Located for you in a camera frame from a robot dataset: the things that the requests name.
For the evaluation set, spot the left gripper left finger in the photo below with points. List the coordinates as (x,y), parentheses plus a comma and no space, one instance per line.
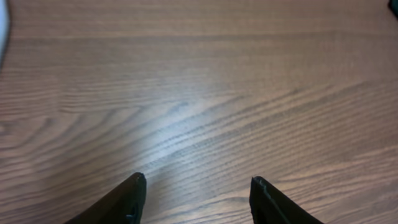
(124,204)

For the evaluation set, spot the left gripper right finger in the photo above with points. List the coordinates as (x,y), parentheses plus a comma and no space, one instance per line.
(270,206)

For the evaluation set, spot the black t-shirt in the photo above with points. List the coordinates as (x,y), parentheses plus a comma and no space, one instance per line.
(393,6)

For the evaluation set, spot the beige folded garment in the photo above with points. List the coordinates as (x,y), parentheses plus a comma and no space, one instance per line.
(4,27)

